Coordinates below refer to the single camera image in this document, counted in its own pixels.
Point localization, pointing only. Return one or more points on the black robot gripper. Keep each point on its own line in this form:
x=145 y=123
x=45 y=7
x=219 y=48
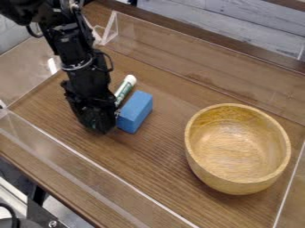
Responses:
x=88 y=94

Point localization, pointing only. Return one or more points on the green dry erase marker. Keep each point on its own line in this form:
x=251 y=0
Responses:
x=121 y=92

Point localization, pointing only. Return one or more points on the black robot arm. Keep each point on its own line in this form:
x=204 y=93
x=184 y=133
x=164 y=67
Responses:
x=62 y=27

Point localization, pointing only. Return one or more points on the brown wooden bowl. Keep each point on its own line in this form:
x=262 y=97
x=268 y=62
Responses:
x=236 y=148

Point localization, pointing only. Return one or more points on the blue foam block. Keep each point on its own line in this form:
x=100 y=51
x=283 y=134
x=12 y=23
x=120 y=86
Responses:
x=133 y=112

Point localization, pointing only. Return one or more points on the clear acrylic tray wall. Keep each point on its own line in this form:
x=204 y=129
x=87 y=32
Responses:
x=128 y=180

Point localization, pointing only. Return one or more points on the black metal table bracket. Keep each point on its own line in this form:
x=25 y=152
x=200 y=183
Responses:
x=36 y=213

